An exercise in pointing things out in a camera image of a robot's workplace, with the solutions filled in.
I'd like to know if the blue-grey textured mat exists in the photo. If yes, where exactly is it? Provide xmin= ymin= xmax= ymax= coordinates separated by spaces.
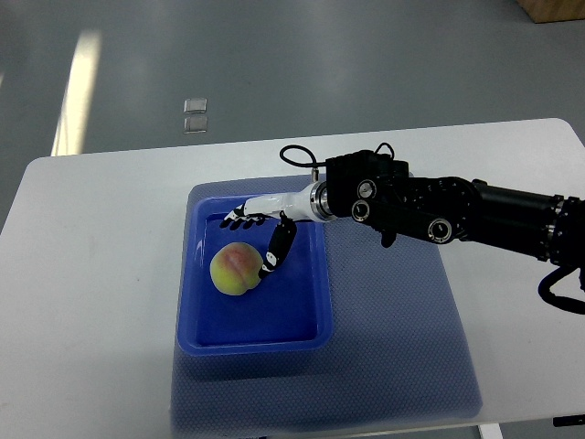
xmin=171 ymin=177 xmax=483 ymax=438

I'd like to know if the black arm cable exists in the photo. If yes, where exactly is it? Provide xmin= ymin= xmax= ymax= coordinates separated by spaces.
xmin=279 ymin=145 xmax=328 ymax=183

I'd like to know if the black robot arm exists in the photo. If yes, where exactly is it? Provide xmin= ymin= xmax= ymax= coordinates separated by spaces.
xmin=221 ymin=150 xmax=584 ymax=276

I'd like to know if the upper silver floor plate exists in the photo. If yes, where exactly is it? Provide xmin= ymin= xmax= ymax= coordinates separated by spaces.
xmin=184 ymin=97 xmax=207 ymax=114

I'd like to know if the wooden box corner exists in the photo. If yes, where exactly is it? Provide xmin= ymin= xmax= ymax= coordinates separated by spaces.
xmin=516 ymin=0 xmax=585 ymax=24

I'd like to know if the yellow-red peach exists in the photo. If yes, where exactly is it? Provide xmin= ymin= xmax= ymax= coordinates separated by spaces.
xmin=209 ymin=242 xmax=262 ymax=296

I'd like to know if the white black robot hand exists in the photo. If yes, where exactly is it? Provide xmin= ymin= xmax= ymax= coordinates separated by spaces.
xmin=219 ymin=182 xmax=329 ymax=280

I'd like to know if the lower silver floor plate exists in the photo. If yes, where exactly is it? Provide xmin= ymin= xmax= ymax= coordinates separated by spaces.
xmin=184 ymin=114 xmax=208 ymax=134

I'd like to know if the silver floor plate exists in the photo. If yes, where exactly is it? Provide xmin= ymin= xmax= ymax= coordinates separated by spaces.
xmin=184 ymin=114 xmax=208 ymax=134
xmin=184 ymin=97 xmax=207 ymax=114

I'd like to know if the blue plastic tray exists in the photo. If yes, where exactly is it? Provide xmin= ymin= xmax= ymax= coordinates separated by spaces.
xmin=176 ymin=196 xmax=334 ymax=358

